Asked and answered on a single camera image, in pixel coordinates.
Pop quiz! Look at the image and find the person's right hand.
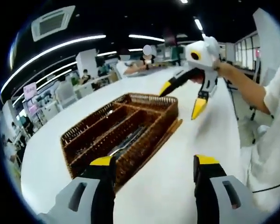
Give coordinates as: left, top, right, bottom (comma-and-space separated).
190, 74, 205, 85

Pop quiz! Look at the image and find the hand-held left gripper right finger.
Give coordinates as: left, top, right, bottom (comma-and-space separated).
193, 154, 255, 224

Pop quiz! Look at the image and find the dark red hanging screen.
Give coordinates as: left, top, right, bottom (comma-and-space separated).
163, 27, 178, 45

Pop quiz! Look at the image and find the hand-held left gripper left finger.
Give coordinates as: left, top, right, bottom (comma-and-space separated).
38, 155, 117, 224

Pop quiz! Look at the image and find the brown wicker storage tray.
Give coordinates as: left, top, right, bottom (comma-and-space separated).
60, 92, 180, 190

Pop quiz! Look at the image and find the black cable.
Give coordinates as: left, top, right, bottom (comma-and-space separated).
252, 181, 280, 194

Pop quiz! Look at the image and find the pink sign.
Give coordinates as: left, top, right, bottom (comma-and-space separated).
23, 82, 38, 100

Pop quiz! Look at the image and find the ceiling air conditioner vent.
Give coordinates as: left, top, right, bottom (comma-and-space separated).
30, 5, 77, 42

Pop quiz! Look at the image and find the black tripod stand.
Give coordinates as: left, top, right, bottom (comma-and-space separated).
225, 79, 257, 122

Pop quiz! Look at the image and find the ceiling light strip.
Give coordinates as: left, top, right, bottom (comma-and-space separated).
0, 34, 107, 98
194, 18, 204, 31
128, 34, 166, 42

